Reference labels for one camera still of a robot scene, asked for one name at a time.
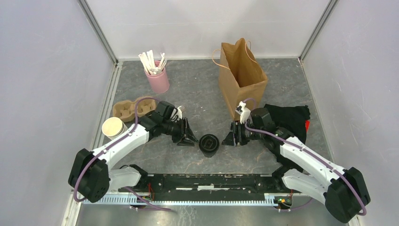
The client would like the aluminium slotted cable duct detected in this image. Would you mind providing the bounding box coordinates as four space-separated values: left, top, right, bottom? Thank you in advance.
70 174 294 207

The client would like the pink straw holder cup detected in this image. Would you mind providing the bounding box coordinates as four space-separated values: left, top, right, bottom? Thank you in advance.
144 65 170 93

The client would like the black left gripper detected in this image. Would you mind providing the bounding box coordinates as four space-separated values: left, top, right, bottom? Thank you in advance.
162 117 199 147

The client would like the brown cardboard cup carrier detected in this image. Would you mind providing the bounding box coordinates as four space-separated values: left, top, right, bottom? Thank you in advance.
112 96 157 122

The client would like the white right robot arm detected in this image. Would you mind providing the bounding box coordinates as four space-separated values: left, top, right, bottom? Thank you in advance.
222 102 371 223

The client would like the black paper coffee cup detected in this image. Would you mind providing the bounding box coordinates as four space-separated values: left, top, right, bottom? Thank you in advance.
199 146 219 158

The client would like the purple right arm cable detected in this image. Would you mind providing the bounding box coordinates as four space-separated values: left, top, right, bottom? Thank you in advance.
237 97 368 217

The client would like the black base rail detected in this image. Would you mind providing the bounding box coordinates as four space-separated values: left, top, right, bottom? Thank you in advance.
131 174 291 201

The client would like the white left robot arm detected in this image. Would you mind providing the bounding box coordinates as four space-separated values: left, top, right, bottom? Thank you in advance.
68 110 198 202

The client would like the black plastic cup lid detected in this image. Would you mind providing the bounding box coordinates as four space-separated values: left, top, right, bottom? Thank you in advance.
199 134 220 148

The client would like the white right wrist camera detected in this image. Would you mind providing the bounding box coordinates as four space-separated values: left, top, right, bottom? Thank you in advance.
235 101 251 124

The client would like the stack of paper cups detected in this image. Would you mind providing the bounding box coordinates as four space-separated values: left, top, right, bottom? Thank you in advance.
102 117 127 140

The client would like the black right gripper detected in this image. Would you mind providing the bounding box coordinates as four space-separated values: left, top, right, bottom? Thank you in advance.
221 120 264 146

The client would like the red small object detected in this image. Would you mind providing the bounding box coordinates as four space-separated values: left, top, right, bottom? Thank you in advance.
305 120 310 133

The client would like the brown paper bag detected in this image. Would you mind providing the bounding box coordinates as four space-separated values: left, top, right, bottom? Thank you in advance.
212 38 268 121

